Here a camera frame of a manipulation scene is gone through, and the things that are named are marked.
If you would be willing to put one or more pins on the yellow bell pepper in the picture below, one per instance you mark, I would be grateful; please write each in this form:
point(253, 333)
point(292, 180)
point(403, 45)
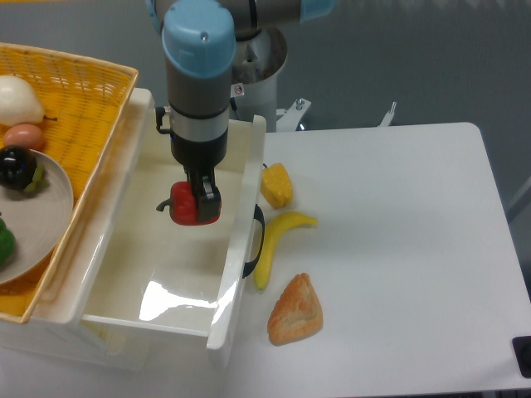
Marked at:
point(276, 186)

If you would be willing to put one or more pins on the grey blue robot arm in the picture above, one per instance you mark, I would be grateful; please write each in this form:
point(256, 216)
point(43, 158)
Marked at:
point(222, 60)

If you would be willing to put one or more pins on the black corner device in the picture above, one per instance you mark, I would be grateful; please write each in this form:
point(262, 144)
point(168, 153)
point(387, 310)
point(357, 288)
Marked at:
point(522, 351)

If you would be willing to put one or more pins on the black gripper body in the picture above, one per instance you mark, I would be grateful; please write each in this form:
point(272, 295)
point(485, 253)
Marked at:
point(197, 144)

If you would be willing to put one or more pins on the grey plate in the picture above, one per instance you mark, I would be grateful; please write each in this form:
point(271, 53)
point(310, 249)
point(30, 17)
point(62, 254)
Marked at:
point(37, 221)

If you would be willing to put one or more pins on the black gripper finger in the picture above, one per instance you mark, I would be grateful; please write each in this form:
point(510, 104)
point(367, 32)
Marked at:
point(209, 201)
point(193, 178)

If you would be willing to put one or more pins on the open upper white drawer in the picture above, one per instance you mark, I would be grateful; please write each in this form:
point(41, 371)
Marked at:
point(158, 276)

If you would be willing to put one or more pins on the yellow wicker basket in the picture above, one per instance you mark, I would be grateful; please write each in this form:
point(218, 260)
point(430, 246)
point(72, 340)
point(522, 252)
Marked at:
point(84, 99)

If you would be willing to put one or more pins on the triangular puff pastry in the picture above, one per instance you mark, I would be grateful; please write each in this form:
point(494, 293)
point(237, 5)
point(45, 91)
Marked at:
point(297, 314)

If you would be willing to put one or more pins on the red bell pepper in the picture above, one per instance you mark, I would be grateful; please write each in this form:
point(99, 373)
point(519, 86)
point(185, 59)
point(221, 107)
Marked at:
point(183, 209)

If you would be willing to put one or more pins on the yellow banana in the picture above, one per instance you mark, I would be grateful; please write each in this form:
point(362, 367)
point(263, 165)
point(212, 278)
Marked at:
point(274, 230)

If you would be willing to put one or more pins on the green bell pepper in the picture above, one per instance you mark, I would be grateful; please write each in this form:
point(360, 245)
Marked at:
point(7, 243)

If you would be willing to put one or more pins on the white pear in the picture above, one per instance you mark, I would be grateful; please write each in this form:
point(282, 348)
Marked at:
point(20, 103)

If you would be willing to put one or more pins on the black drawer handle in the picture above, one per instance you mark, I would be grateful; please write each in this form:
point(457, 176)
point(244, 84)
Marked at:
point(258, 237)

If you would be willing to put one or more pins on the brown egg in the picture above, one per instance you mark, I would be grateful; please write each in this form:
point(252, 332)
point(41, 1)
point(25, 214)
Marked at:
point(25, 135)

